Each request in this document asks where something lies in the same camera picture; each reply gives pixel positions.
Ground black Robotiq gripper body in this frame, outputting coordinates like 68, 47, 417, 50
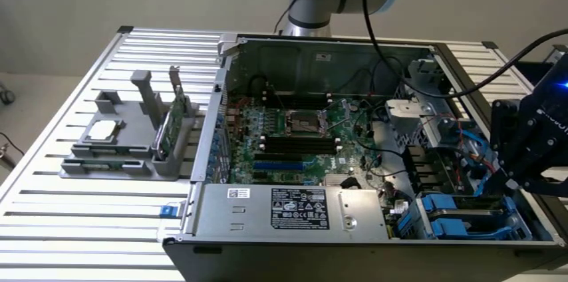
509, 59, 568, 184

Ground blue plastic disk bay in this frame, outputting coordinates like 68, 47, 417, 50
416, 191, 536, 240

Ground grey metal drive cage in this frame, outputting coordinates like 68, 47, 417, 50
384, 97, 460, 148

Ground green motherboard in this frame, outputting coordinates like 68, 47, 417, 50
221, 94, 408, 229

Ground silver chipset heat sink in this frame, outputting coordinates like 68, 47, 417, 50
324, 173, 357, 188

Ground metal CPU socket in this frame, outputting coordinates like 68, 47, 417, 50
284, 108, 333, 138

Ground black RAM slot bank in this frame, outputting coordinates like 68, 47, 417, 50
260, 134, 340, 156
261, 89, 334, 109

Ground black expansion slot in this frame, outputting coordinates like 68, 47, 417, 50
253, 153, 308, 162

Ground blue expansion slot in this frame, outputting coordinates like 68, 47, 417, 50
252, 161, 304, 170

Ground grey power supply unit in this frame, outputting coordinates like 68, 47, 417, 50
190, 184, 392, 239

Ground open black PC case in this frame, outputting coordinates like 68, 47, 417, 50
161, 33, 568, 282

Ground green graphics card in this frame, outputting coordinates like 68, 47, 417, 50
149, 65, 192, 160

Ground grey parts rack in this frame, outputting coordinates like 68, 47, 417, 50
60, 69, 205, 182

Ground silver CPU chip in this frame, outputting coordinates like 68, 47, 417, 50
86, 120, 124, 141

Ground dark round background object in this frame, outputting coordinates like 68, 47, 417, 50
0, 82, 17, 104

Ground blue SATA wire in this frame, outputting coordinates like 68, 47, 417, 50
458, 127, 508, 198

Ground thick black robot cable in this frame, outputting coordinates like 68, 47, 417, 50
360, 0, 568, 98

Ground black background cable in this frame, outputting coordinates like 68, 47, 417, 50
0, 131, 26, 163

